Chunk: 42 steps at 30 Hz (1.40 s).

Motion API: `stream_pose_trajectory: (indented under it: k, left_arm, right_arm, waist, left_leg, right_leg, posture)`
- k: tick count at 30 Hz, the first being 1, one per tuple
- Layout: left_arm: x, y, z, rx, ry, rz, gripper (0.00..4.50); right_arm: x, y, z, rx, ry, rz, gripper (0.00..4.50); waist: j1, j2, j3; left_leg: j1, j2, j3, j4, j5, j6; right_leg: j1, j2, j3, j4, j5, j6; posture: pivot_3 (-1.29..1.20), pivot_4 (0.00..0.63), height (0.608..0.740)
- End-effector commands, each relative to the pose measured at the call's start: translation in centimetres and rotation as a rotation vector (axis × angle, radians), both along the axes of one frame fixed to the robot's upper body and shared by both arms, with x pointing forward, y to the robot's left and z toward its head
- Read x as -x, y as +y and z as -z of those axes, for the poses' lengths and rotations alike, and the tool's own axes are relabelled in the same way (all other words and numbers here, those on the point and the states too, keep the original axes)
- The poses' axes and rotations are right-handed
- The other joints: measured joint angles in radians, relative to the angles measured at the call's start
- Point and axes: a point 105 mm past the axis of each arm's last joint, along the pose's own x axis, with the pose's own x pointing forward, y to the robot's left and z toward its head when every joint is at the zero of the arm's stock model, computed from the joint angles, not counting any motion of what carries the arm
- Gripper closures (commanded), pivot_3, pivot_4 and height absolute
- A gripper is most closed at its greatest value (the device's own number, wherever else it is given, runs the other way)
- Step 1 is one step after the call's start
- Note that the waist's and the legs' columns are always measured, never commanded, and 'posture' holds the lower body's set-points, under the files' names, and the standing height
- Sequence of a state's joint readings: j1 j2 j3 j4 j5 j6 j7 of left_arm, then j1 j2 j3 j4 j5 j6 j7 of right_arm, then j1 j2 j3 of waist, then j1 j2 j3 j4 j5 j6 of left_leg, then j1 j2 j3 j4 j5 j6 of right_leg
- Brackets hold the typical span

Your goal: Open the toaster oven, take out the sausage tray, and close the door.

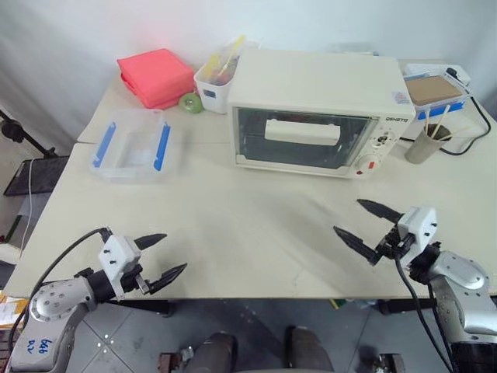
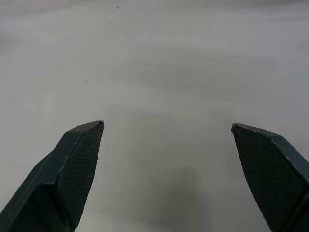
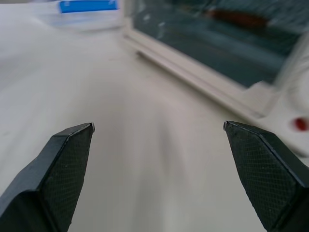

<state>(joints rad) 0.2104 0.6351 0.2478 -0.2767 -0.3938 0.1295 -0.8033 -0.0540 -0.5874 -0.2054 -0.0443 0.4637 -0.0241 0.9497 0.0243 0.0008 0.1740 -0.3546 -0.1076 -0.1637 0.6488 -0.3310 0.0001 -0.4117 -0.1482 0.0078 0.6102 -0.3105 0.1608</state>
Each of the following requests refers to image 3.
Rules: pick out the blue and white box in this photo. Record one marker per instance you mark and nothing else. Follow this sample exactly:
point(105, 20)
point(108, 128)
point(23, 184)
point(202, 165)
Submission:
point(82, 14)

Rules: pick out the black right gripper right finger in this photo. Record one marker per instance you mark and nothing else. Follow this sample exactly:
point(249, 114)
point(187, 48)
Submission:
point(268, 178)

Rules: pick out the small dark red object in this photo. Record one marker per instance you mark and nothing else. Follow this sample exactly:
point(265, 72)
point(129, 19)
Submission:
point(300, 123)

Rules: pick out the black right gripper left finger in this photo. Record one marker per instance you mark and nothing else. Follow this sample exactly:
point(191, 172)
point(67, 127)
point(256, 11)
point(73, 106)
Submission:
point(48, 183)

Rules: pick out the white countertop oven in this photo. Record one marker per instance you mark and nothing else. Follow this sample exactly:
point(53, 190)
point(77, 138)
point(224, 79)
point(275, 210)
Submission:
point(287, 101)

